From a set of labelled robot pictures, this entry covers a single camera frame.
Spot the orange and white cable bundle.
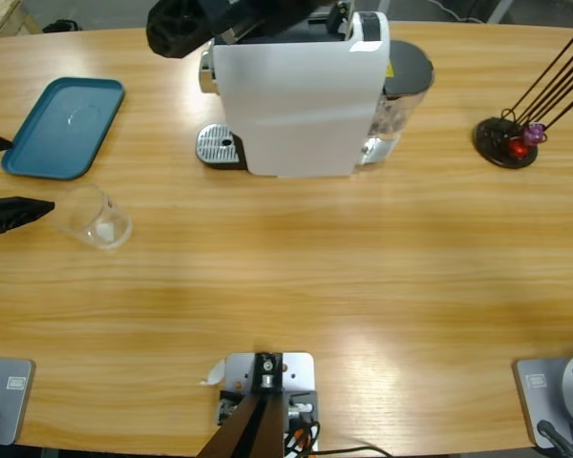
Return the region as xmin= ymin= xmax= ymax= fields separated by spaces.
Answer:
xmin=284 ymin=419 xmax=322 ymax=454

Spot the white capsule coffee machine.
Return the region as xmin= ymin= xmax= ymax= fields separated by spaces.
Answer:
xmin=194 ymin=11 xmax=392 ymax=179

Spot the grey metal frame leg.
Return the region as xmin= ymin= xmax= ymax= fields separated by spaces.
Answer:
xmin=485 ymin=0 xmax=513 ymax=24

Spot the teal plastic tray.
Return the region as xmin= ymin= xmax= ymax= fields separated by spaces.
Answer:
xmin=0 ymin=76 xmax=126 ymax=181

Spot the thick black base cable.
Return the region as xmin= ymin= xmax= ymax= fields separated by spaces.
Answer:
xmin=537 ymin=419 xmax=573 ymax=458

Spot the black object on floor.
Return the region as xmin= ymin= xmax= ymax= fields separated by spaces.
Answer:
xmin=42 ymin=18 xmax=82 ymax=33

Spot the purple coffee capsule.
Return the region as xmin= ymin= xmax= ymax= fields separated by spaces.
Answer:
xmin=522 ymin=122 xmax=548 ymax=146

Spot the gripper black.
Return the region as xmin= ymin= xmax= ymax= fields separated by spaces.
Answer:
xmin=147 ymin=0 xmax=268 ymax=58

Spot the white paper tag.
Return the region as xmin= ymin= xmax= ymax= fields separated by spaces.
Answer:
xmin=199 ymin=360 xmax=226 ymax=386

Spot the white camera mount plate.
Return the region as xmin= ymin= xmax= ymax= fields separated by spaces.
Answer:
xmin=218 ymin=351 xmax=320 ymax=453

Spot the chrome coffee machine lever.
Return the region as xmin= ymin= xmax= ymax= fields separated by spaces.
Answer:
xmin=325 ymin=2 xmax=355 ymax=42

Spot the black capsule holder with rods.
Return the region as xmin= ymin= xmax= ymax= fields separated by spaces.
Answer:
xmin=472 ymin=31 xmax=573 ymax=171

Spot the clear water tank black lid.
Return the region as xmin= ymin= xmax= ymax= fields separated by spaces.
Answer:
xmin=360 ymin=39 xmax=435 ymax=167

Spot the clear drinking glass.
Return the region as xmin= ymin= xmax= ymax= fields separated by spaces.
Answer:
xmin=50 ymin=183 xmax=134 ymax=252

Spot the dark camera post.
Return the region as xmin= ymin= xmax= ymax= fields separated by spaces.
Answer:
xmin=195 ymin=351 xmax=287 ymax=458

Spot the thin black cable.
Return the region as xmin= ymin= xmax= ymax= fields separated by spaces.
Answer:
xmin=309 ymin=445 xmax=395 ymax=458

